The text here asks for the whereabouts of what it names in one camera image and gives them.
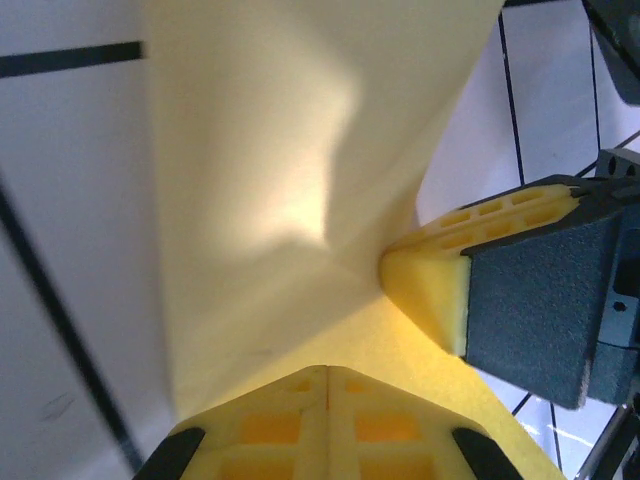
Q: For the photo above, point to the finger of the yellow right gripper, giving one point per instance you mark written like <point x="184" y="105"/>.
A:
<point x="525" y="300"/>
<point x="500" y="202"/>

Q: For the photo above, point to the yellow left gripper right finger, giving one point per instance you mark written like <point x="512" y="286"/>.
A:
<point x="380" y="440"/>

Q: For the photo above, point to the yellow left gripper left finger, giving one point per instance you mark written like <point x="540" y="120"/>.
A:
<point x="270" y="440"/>

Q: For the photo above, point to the yellow paper sheet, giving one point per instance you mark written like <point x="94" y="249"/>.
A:
<point x="250" y="150"/>

